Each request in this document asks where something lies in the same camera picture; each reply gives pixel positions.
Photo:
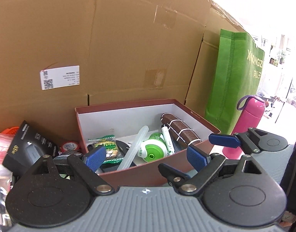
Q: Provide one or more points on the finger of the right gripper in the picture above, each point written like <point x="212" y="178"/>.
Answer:
<point x="231" y="141"/>

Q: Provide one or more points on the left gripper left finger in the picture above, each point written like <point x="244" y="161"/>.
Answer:
<point x="54" y="192"/>

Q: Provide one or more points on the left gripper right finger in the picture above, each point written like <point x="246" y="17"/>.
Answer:
<point x="239" y="193"/>

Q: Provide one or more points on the pink thermos bottle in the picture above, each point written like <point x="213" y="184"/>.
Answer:
<point x="241" y="115"/>

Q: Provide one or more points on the brown tied roll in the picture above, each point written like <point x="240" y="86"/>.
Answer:
<point x="179" y="130"/>

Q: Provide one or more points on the pink zip bags pack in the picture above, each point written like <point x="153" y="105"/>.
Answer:
<point x="5" y="174"/>

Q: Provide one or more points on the black charger box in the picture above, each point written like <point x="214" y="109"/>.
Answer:
<point x="27" y="146"/>

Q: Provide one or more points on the red tape roll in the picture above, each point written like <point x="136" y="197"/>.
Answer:
<point x="69" y="146"/>

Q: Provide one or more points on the white tube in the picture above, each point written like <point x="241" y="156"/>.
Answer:
<point x="167" y="138"/>

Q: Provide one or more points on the green non-woven bag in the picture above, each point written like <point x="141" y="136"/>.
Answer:
<point x="238" y="72"/>

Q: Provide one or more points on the green white round container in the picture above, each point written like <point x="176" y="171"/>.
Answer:
<point x="153" y="148"/>

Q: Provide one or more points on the green snack packet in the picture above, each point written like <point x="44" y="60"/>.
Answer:
<point x="112" y="152"/>

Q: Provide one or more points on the dark red shoe box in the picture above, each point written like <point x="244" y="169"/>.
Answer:
<point x="158" y="131"/>

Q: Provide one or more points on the translucent plastic stick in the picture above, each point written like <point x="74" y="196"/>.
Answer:
<point x="135" y="146"/>

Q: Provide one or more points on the white shipping label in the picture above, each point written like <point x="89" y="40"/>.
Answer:
<point x="59" y="77"/>

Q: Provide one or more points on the large cardboard box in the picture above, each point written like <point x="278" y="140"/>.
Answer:
<point x="127" y="50"/>

